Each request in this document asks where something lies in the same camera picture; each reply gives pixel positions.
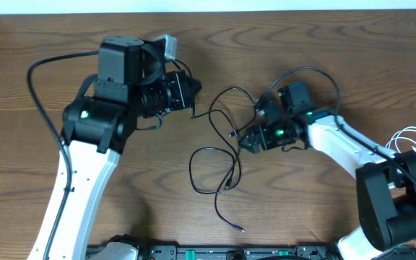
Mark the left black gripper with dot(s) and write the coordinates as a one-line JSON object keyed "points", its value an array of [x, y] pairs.
{"points": [[185, 91]]}

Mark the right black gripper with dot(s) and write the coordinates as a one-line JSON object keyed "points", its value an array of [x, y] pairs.
{"points": [[265, 136]]}

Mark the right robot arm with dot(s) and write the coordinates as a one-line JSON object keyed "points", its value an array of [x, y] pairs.
{"points": [[385, 179]]}

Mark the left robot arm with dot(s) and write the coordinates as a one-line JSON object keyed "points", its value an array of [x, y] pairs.
{"points": [[131, 82]]}

